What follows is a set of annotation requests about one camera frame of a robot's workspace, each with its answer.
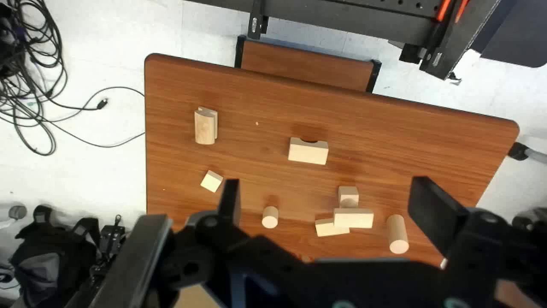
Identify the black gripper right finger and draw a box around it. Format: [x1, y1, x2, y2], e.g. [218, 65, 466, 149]
[406, 176, 471, 260]

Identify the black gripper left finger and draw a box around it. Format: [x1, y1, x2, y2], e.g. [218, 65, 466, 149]
[218, 178, 240, 228]

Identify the rectangular wooden block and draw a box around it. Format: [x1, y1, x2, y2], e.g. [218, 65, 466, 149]
[331, 207, 375, 231]
[312, 218, 351, 240]

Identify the flat wooden block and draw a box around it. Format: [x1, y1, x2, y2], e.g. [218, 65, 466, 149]
[196, 106, 218, 144]
[192, 110, 216, 147]

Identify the wooden cube block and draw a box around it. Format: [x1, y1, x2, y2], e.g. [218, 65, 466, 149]
[336, 185, 360, 209]

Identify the wooden arch block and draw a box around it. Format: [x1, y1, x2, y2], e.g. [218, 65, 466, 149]
[286, 135, 331, 168]

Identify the small wooden cube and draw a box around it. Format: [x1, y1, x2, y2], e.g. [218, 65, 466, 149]
[197, 168, 225, 195]

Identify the short wooden cylinder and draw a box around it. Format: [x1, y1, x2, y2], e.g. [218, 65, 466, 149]
[259, 195, 281, 231]

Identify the tall wooden cylinder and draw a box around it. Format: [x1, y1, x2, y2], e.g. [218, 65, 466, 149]
[384, 212, 411, 257]

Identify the brown wooden lower board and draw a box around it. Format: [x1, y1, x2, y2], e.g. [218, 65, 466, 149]
[235, 34, 382, 94]

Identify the black backpack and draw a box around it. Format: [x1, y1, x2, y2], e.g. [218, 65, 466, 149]
[6, 204, 133, 308]

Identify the black perforated board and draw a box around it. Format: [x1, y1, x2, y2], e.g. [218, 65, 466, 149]
[192, 0, 492, 48]

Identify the black metal table frame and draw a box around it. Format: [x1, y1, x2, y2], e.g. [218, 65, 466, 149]
[507, 142, 547, 168]

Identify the black cable with plug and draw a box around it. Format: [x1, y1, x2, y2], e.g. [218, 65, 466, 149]
[52, 84, 146, 151]

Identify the black floor cable bundle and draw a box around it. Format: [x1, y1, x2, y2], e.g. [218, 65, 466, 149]
[0, 0, 68, 158]

